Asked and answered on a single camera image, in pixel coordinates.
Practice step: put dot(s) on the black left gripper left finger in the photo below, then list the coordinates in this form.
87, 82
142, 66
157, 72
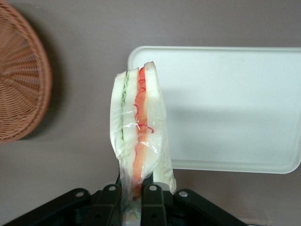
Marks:
110, 212

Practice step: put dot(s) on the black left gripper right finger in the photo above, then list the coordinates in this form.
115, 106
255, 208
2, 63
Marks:
152, 212

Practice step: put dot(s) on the triangle sandwich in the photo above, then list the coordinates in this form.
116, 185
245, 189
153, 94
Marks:
141, 113

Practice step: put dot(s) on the beige rectangular tray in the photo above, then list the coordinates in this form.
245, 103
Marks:
230, 106

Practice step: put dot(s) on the round brown wicker basket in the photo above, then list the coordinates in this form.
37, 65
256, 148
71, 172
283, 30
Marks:
18, 82

